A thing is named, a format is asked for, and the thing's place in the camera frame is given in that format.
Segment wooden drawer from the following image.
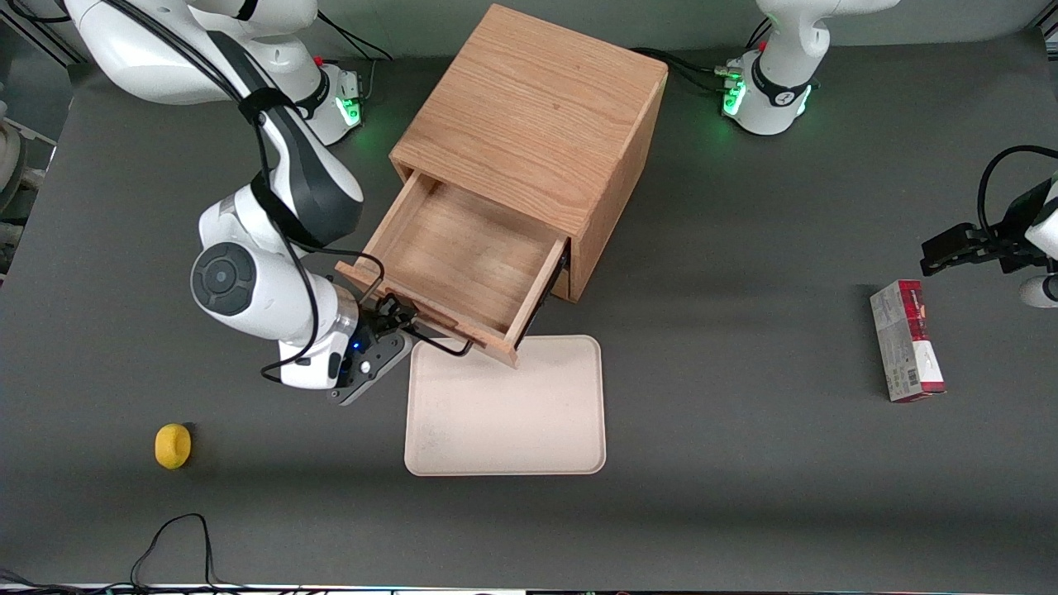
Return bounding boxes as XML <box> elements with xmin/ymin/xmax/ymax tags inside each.
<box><xmin>335</xmin><ymin>169</ymin><xmax>571</xmax><ymax>369</ymax></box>

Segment wooden drawer cabinet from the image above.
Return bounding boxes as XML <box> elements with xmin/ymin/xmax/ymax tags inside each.
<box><xmin>388</xmin><ymin>3</ymin><xmax>669</xmax><ymax>303</ymax></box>

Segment red plaid cardboard box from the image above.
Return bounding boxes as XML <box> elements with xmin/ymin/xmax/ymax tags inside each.
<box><xmin>870</xmin><ymin>279</ymin><xmax>946</xmax><ymax>403</ymax></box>

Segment beige plastic tray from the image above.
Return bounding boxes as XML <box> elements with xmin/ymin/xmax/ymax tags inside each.
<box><xmin>404</xmin><ymin>335</ymin><xmax>607</xmax><ymax>477</ymax></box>

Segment yellow lemon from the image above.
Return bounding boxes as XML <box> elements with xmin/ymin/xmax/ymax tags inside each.
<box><xmin>155</xmin><ymin>423</ymin><xmax>193</xmax><ymax>471</ymax></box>

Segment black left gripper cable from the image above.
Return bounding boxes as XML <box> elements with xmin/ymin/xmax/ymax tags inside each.
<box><xmin>977</xmin><ymin>145</ymin><xmax>1058</xmax><ymax>242</ymax></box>

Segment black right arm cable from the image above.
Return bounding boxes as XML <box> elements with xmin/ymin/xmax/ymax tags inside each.
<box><xmin>99</xmin><ymin>0</ymin><xmax>474</xmax><ymax>385</ymax></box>

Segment black looped table-edge cable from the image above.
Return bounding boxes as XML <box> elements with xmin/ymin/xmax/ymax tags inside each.
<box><xmin>0</xmin><ymin>512</ymin><xmax>249</xmax><ymax>595</ymax></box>

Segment black right base cable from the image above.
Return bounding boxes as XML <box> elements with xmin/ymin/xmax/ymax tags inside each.
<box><xmin>316</xmin><ymin>10</ymin><xmax>394</xmax><ymax>64</ymax></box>

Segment black left base cables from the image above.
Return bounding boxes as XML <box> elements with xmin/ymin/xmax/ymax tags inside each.
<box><xmin>630</xmin><ymin>46</ymin><xmax>732</xmax><ymax>93</ymax></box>

